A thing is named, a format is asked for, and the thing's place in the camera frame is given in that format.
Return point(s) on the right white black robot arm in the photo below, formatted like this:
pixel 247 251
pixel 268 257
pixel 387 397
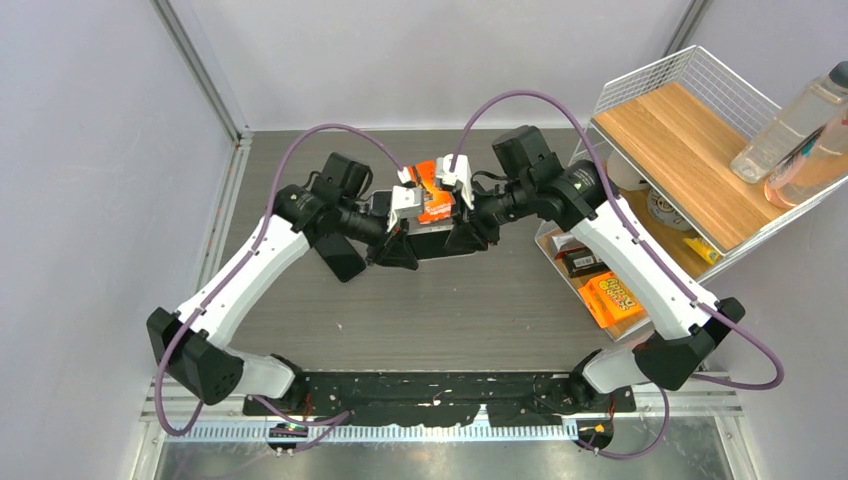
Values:
pixel 689 322

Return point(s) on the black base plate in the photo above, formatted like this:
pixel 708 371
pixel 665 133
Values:
pixel 445 399

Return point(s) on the white wire wooden shelf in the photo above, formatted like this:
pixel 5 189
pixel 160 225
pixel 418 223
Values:
pixel 678 122

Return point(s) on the phone in lilac case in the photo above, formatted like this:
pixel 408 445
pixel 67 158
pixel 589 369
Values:
pixel 380 204

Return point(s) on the orange razor box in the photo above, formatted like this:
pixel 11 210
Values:
pixel 438 204

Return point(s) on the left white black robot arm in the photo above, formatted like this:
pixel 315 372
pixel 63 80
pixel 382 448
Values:
pixel 193 342

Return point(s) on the bare black phone left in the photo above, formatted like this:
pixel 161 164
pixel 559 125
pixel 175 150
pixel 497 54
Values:
pixel 344 261

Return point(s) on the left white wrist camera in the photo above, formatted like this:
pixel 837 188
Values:
pixel 407 199

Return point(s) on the white round container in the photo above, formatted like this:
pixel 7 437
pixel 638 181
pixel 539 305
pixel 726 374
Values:
pixel 623 174

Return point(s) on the pink tinted bottle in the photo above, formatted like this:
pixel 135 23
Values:
pixel 813 166

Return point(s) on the orange packet under shelf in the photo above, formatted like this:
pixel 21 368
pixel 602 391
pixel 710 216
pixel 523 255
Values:
pixel 609 301

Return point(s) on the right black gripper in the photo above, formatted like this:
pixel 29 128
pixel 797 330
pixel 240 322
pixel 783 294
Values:
pixel 477 236

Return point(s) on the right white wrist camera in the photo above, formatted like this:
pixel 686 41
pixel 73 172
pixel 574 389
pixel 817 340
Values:
pixel 454 175

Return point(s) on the dark snack bar packet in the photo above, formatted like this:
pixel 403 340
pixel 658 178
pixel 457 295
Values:
pixel 582 262

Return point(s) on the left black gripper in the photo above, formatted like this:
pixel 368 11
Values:
pixel 391 250

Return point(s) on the yellow snack packet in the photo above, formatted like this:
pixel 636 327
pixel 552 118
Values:
pixel 702 248

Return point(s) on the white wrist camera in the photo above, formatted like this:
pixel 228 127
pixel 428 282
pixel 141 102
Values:
pixel 454 175
pixel 407 199

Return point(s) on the clear water bottle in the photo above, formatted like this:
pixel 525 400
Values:
pixel 816 103

